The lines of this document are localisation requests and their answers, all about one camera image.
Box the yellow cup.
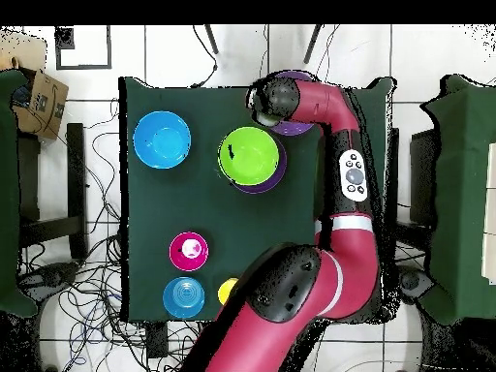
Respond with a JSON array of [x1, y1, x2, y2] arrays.
[[217, 277, 240, 307]]

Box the large purple bowl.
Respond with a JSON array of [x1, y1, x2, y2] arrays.
[[269, 70, 316, 138], [231, 140, 289, 196]]

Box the large blue bowl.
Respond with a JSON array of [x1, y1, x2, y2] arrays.
[[132, 110, 193, 171]]

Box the large green bowl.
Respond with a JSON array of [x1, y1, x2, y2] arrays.
[[217, 126, 281, 187]]

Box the dark green tablecloth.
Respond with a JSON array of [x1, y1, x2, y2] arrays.
[[117, 76, 397, 324]]

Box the brown cardboard box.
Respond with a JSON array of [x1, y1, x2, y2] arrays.
[[10, 69, 70, 141]]

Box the dark grey equipment base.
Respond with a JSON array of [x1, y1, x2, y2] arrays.
[[398, 268, 435, 305], [20, 261, 80, 301]]

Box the green clothed side table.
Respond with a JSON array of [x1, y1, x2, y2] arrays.
[[0, 68, 40, 319], [419, 74, 496, 326]]

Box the black power box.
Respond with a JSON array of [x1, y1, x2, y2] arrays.
[[145, 321, 169, 358]]

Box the tangle of floor cables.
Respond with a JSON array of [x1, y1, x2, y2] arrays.
[[18, 96, 212, 372]]

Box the small red bowl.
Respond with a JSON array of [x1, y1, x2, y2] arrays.
[[169, 232, 210, 272]]

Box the black chair frame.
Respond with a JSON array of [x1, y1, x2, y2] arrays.
[[16, 122, 89, 261]]

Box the black tripod leg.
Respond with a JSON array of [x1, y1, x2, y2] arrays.
[[203, 24, 220, 55], [302, 24, 324, 65]]

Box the small blue bowl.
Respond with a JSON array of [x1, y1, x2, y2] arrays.
[[162, 276, 206, 320]]

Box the black square floor frame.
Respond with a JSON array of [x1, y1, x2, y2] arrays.
[[54, 25, 113, 71]]

